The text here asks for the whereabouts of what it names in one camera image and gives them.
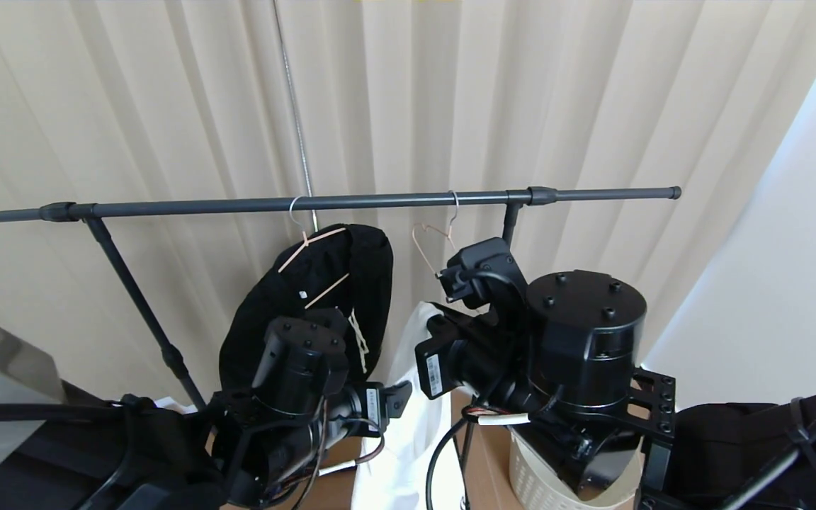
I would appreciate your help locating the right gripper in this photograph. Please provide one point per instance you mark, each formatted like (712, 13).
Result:
(479, 361)

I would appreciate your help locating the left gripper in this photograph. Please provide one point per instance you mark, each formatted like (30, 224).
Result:
(372, 407)

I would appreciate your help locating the white garment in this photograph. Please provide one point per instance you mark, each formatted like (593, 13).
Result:
(394, 467)

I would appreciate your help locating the black shorts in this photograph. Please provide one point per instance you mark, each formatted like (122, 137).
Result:
(372, 283)

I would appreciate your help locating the pink clothes hanger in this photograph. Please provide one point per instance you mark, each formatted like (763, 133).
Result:
(323, 235)
(454, 209)

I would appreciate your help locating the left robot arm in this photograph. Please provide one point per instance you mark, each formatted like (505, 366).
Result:
(295, 361)

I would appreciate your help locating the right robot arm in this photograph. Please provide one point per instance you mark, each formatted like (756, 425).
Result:
(585, 333)

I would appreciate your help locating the white laundry basket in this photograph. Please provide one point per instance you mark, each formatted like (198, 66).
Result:
(535, 482)

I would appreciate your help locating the black clothes rack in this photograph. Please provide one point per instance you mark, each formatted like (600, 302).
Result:
(238, 205)

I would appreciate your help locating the beige curtain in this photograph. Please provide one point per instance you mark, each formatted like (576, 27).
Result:
(132, 92)

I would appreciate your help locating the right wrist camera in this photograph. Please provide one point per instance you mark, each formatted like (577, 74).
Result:
(486, 262)

